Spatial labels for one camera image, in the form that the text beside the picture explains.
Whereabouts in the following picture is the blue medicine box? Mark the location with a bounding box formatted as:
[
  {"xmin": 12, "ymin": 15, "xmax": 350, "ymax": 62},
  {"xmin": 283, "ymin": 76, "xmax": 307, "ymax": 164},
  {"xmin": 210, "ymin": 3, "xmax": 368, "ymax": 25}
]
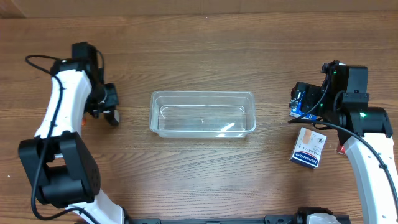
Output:
[{"xmin": 289, "ymin": 91, "xmax": 318, "ymax": 120}]

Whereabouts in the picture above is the orange tube white cap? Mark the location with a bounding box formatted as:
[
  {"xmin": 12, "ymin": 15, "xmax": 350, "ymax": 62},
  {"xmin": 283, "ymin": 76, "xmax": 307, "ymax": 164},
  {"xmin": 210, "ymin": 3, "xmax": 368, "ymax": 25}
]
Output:
[{"xmin": 81, "ymin": 115, "xmax": 86, "ymax": 126}]

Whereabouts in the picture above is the white Hansaplast plaster box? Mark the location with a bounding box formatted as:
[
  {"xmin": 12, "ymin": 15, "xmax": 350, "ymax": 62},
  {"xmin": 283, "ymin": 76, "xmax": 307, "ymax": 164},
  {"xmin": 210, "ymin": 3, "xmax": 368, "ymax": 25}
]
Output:
[{"xmin": 290, "ymin": 128, "xmax": 327, "ymax": 169}]

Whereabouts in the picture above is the clear plastic container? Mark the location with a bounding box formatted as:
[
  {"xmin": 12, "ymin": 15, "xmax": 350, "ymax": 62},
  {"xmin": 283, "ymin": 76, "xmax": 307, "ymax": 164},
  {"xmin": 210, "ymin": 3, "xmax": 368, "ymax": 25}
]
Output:
[{"xmin": 149, "ymin": 91, "xmax": 256, "ymax": 138}]

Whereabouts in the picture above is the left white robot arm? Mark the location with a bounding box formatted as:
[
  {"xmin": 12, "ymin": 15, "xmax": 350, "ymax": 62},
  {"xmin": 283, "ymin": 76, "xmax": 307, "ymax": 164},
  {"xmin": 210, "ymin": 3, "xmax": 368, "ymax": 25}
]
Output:
[{"xmin": 18, "ymin": 60, "xmax": 132, "ymax": 223}]

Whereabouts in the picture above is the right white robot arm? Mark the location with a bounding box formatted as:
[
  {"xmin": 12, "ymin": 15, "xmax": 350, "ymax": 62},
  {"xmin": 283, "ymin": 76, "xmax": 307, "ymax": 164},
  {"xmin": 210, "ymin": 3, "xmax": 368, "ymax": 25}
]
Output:
[{"xmin": 289, "ymin": 81, "xmax": 397, "ymax": 223}]

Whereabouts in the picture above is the red Panadol box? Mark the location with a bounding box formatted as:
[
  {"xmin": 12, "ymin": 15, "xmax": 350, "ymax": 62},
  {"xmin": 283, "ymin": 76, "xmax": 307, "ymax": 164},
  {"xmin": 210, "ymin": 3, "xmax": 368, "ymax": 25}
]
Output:
[{"xmin": 336, "ymin": 145, "xmax": 346, "ymax": 155}]

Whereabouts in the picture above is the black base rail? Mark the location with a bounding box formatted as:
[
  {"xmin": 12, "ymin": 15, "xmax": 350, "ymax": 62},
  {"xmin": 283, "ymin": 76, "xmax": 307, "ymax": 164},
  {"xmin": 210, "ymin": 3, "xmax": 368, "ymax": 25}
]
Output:
[{"xmin": 124, "ymin": 207, "xmax": 351, "ymax": 224}]

